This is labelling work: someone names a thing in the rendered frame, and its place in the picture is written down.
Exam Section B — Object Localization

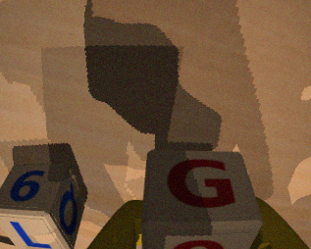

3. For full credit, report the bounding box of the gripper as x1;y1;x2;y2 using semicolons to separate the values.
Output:
86;197;310;249

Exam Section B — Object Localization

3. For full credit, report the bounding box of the grey block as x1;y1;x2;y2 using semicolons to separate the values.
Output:
141;150;263;249
0;164;84;249

